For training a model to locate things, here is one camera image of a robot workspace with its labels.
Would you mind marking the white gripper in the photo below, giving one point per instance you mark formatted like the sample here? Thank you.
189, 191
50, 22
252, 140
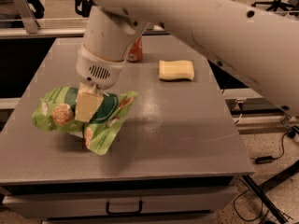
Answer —
99, 69

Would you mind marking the green rice chip bag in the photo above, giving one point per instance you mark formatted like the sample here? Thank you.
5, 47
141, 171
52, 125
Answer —
57, 109

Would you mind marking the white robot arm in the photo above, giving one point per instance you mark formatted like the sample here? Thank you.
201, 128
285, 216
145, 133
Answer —
256, 47

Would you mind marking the orange soda can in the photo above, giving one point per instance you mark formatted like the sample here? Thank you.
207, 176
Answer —
136, 52

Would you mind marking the yellow sponge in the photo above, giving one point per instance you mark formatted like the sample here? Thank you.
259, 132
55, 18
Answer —
173, 70

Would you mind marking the grey table drawer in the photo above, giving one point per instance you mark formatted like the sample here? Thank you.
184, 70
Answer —
93, 204

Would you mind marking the black power adapter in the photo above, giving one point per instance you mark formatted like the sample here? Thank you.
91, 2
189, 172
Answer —
264, 159

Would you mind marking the metal bracket left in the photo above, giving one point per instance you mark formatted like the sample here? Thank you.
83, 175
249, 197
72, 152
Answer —
30, 11

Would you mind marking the grey rail barrier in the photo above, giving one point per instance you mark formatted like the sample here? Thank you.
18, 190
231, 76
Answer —
21, 33

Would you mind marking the black drawer handle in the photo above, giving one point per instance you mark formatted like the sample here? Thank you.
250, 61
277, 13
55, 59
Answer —
124, 209

